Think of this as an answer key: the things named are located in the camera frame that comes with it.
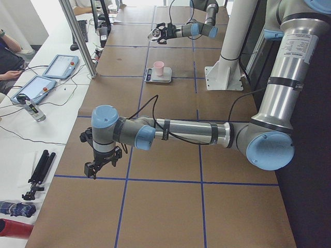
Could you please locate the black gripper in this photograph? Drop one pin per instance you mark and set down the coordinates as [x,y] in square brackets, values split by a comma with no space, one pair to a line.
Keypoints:
[170,29]
[101,155]

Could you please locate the glass sauce bottle metal spout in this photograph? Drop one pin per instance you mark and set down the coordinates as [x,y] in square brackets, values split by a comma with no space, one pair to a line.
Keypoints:
[154,35]

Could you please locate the pink paper cup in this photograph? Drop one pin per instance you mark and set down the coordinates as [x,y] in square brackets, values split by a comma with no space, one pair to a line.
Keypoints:
[158,67]

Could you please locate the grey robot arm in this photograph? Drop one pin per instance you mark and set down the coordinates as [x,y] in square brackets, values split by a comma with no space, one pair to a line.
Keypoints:
[265,140]
[110,133]

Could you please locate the digital kitchen scale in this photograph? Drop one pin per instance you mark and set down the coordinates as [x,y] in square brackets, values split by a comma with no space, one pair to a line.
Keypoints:
[150,75]

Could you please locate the black folded tripod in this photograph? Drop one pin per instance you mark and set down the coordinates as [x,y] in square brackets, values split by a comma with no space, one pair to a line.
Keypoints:
[39,174]

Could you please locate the black monitor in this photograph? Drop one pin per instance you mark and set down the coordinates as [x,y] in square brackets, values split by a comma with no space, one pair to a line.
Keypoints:
[101,23]

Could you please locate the blue plaid folded umbrella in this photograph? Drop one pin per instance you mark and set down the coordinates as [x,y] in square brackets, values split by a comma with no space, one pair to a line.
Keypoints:
[17,209]

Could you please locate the clear water bottle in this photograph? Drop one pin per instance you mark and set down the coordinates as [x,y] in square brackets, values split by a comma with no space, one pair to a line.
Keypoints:
[30,106]

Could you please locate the red cylinder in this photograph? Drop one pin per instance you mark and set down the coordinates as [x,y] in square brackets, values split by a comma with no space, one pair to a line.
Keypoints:
[15,229]

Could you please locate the blue teach pendant tablet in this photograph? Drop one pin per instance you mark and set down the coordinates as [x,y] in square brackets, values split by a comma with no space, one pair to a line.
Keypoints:
[61,67]

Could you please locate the person in black shirt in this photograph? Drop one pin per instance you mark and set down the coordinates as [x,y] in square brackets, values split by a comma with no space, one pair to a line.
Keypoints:
[12,65]

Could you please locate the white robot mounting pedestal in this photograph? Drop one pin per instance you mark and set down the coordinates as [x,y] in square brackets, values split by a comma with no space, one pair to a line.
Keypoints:
[225,74]

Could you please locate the aluminium frame post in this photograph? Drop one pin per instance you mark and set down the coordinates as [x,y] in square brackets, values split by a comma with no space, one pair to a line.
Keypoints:
[73,24]

